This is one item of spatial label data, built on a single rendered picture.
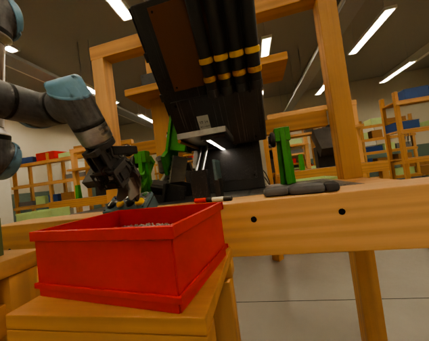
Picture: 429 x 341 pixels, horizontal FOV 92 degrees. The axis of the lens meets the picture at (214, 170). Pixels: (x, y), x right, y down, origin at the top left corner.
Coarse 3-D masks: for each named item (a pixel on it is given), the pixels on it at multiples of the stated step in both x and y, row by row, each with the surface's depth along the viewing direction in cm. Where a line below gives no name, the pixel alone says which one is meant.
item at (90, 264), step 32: (64, 224) 44; (96, 224) 51; (128, 224) 57; (160, 224) 47; (192, 224) 33; (64, 256) 36; (96, 256) 33; (128, 256) 31; (160, 256) 29; (192, 256) 33; (224, 256) 46; (64, 288) 36; (96, 288) 33; (128, 288) 31; (160, 288) 29; (192, 288) 31
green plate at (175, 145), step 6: (168, 126) 86; (168, 132) 86; (174, 132) 87; (168, 138) 86; (174, 138) 87; (168, 144) 87; (174, 144) 87; (180, 144) 87; (168, 150) 87; (174, 150) 88; (180, 150) 87; (186, 150) 88
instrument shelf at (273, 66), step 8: (264, 56) 103; (272, 56) 102; (280, 56) 102; (264, 64) 104; (272, 64) 105; (280, 64) 106; (264, 72) 112; (272, 72) 113; (280, 72) 115; (264, 80) 121; (272, 80) 123; (280, 80) 124; (136, 88) 118; (144, 88) 117; (152, 88) 116; (128, 96) 120; (136, 96) 121; (144, 96) 122; (152, 96) 124; (144, 104) 135
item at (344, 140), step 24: (336, 24) 107; (336, 48) 107; (96, 72) 138; (336, 72) 107; (96, 96) 138; (336, 96) 107; (168, 120) 127; (336, 120) 107; (120, 144) 143; (336, 144) 110; (336, 168) 114; (360, 168) 105
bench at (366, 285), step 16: (352, 256) 109; (368, 256) 104; (352, 272) 112; (368, 272) 104; (368, 288) 104; (368, 304) 104; (368, 320) 104; (384, 320) 103; (368, 336) 104; (384, 336) 102
